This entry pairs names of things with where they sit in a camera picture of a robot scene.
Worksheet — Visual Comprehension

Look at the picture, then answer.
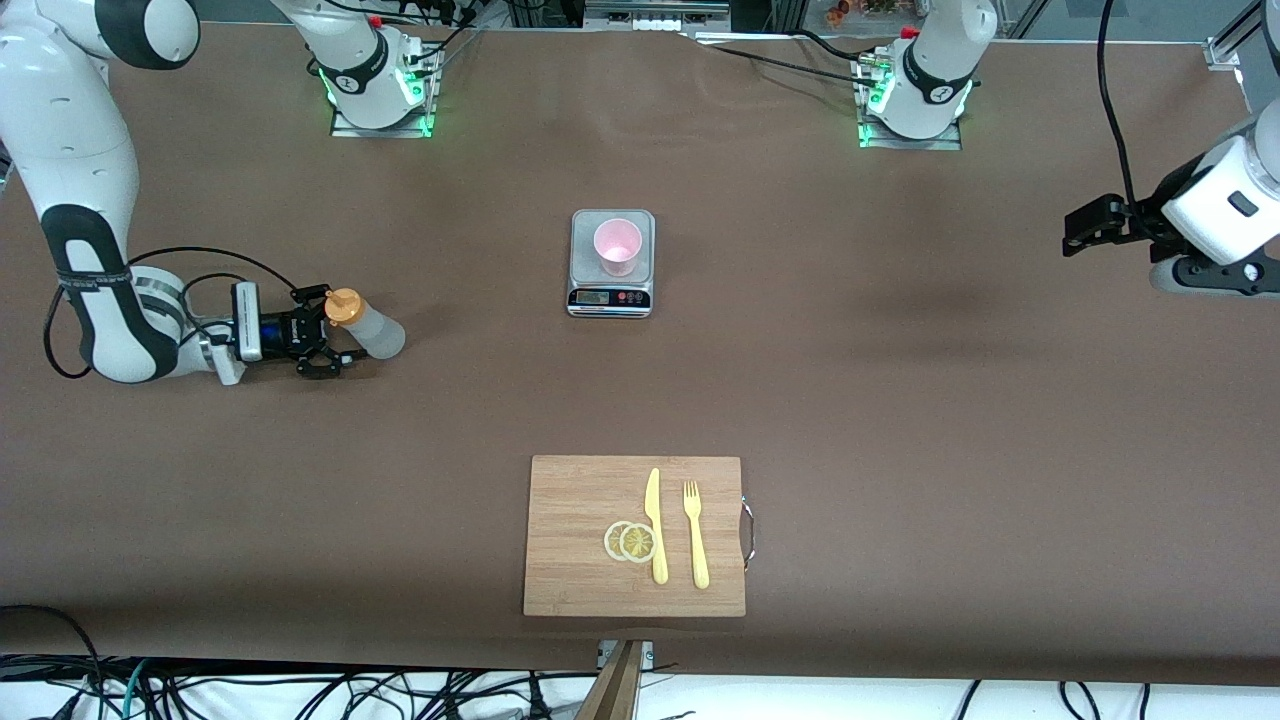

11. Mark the clear sauce bottle orange cap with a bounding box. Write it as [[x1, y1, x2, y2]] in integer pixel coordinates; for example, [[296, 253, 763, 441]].
[[325, 288, 407, 361]]

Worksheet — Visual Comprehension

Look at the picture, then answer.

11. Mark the pink plastic cup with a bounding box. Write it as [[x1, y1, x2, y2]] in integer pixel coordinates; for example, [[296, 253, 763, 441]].
[[593, 218, 643, 278]]

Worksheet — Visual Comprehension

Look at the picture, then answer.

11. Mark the brown table cover sheet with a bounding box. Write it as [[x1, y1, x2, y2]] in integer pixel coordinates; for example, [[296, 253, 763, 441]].
[[0, 18, 1280, 689]]

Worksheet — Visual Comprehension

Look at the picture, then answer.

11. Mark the silver digital kitchen scale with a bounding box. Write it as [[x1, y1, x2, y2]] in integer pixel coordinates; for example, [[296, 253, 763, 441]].
[[566, 208, 657, 319]]

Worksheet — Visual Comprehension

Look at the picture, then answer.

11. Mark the bamboo cutting board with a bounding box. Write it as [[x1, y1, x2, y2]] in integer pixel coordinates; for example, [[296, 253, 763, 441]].
[[522, 455, 747, 618]]

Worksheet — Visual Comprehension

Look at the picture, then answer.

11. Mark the yellow plastic knife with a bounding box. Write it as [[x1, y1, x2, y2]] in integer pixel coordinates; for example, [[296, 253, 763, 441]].
[[644, 467, 669, 586]]

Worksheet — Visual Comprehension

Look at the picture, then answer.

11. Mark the yellow plastic fork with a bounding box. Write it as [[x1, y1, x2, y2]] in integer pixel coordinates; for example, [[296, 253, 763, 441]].
[[683, 480, 711, 590]]

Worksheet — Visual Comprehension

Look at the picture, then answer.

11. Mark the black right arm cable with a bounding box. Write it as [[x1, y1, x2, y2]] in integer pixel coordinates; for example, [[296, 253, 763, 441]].
[[42, 246, 306, 381]]

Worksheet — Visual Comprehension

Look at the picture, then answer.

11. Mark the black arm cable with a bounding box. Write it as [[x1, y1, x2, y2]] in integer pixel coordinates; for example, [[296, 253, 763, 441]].
[[42, 246, 306, 381], [1096, 0, 1143, 209]]

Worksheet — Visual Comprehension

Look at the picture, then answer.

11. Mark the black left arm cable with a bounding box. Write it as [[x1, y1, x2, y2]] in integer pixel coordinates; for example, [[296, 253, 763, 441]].
[[1096, 0, 1143, 209]]

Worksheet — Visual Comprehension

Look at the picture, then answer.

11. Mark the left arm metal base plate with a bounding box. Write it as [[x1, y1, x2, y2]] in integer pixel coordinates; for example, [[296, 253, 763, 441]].
[[855, 55, 963, 151]]

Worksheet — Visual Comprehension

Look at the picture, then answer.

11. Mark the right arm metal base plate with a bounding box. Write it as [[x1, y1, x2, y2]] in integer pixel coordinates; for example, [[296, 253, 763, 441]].
[[330, 45, 438, 139]]

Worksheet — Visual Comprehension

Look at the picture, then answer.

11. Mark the aluminium frame corner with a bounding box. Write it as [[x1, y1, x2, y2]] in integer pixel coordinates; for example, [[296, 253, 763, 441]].
[[1203, 0, 1266, 73]]

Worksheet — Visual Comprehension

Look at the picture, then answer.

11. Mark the short black table cable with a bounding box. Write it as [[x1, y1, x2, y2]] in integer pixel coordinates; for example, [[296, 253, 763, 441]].
[[790, 28, 886, 63]]

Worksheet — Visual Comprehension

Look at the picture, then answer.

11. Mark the long black table cable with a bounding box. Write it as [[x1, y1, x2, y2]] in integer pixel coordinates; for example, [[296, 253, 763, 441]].
[[690, 38, 871, 86]]

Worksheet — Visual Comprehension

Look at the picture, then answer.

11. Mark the black looped floor cable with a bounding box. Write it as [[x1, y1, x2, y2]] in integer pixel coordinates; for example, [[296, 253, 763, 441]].
[[0, 603, 109, 720]]

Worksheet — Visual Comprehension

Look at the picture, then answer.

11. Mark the teal floor cable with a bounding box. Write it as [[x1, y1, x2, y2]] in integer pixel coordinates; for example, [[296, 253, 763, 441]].
[[120, 658, 153, 720]]

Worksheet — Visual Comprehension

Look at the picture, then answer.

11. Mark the wooden post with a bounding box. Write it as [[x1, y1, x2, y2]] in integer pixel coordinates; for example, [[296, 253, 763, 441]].
[[575, 640, 646, 720]]

